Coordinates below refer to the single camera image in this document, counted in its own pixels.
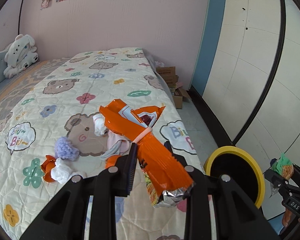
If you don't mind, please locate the cartoon bear quilt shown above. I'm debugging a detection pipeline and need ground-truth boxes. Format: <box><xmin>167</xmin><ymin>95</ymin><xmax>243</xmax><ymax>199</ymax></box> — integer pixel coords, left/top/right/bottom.
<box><xmin>0</xmin><ymin>48</ymin><xmax>217</xmax><ymax>239</ymax></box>

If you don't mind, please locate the person's right hand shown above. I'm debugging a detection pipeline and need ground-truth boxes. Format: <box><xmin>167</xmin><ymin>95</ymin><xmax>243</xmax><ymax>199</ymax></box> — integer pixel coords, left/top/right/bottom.
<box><xmin>282</xmin><ymin>209</ymin><xmax>294</xmax><ymax>228</ymax></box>

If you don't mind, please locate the yellow rimmed black trash bin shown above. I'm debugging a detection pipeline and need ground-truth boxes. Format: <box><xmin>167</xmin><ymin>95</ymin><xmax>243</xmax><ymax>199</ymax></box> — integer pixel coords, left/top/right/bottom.
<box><xmin>204</xmin><ymin>146</ymin><xmax>266</xmax><ymax>209</ymax></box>

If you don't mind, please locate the pink cloth bundle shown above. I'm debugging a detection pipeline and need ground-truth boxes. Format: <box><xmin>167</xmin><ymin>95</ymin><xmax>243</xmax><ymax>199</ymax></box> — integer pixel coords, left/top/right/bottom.
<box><xmin>100</xmin><ymin>131</ymin><xmax>131</xmax><ymax>161</ymax></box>

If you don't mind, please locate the white and blue wardrobe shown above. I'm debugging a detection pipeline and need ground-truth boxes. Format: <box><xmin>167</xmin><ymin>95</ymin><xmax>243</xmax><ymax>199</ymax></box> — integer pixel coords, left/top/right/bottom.
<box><xmin>189</xmin><ymin>0</ymin><xmax>300</xmax><ymax>221</ymax></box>

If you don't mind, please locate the orange snack wrapper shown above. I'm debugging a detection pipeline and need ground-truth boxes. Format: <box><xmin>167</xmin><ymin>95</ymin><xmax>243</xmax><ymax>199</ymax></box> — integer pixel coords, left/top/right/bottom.
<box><xmin>100</xmin><ymin>99</ymin><xmax>194</xmax><ymax>207</ymax></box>

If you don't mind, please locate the white cloth bundle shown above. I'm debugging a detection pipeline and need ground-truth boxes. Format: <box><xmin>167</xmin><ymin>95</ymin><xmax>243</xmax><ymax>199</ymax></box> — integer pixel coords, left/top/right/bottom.
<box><xmin>51</xmin><ymin>158</ymin><xmax>87</xmax><ymax>184</ymax></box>
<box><xmin>93</xmin><ymin>113</ymin><xmax>108</xmax><ymax>137</ymax></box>

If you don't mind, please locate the orange peel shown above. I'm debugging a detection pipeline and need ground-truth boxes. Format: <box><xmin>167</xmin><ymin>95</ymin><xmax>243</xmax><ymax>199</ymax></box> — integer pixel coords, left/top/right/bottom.
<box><xmin>105</xmin><ymin>155</ymin><xmax>120</xmax><ymax>168</ymax></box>
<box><xmin>40</xmin><ymin>155</ymin><xmax>56</xmax><ymax>183</ymax></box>

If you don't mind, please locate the green label snack bag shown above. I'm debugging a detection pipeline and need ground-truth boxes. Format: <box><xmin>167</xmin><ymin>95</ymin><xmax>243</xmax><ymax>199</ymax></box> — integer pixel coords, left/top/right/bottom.
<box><xmin>269</xmin><ymin>153</ymin><xmax>295</xmax><ymax>198</ymax></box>

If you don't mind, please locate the lilac yarn bundle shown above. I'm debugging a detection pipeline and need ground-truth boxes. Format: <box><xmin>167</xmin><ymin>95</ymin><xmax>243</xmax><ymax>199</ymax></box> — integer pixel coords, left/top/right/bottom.
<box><xmin>55</xmin><ymin>137</ymin><xmax>79</xmax><ymax>161</ymax></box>

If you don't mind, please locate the open cardboard box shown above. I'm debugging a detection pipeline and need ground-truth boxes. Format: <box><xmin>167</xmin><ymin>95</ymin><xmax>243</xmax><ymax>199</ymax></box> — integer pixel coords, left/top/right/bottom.
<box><xmin>156</xmin><ymin>66</ymin><xmax>190</xmax><ymax>109</ymax></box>

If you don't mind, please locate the white bear plush toy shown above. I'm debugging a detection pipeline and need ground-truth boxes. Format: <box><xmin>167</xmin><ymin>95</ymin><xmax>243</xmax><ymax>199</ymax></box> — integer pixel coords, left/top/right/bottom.
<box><xmin>4</xmin><ymin>34</ymin><xmax>39</xmax><ymax>79</ymax></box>

